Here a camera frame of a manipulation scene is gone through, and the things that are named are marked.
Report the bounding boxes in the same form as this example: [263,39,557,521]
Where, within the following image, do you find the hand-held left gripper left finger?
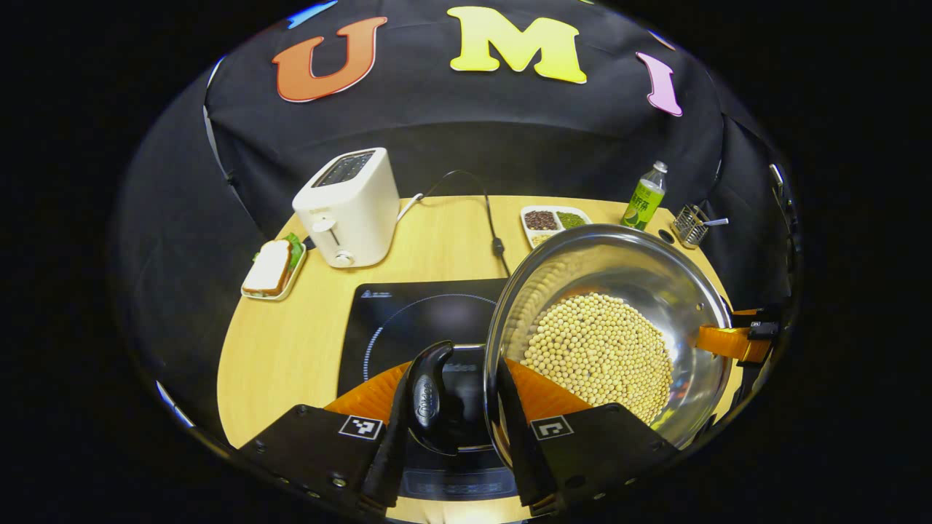
[240,360,412,517]

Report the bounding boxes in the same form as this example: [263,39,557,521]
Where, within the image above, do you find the green drink bottle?
[621,161,668,231]

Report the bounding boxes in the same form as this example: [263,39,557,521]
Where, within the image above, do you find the steel pot with black handle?
[406,224,734,467]

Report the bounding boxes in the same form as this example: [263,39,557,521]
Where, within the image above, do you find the black power cable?
[421,170,510,279]

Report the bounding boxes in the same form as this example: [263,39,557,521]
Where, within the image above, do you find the small white plate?
[241,237,308,301]

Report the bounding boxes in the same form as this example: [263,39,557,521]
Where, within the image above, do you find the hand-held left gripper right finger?
[497,357,682,514]

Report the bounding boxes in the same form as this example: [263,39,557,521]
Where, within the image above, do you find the toast sandwich with lettuce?
[243,233,305,295]

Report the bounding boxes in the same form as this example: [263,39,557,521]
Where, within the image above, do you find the white toaster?
[292,148,401,269]

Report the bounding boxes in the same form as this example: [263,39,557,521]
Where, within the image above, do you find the pile of yellow soybeans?
[521,293,674,425]

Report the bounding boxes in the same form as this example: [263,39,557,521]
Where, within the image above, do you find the black induction cooktop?
[337,279,521,503]

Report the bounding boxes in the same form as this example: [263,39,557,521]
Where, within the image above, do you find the wire mesh utensil holder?
[671,204,729,250]

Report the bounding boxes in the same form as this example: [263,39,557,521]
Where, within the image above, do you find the white divided dish of beans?
[521,205,592,248]

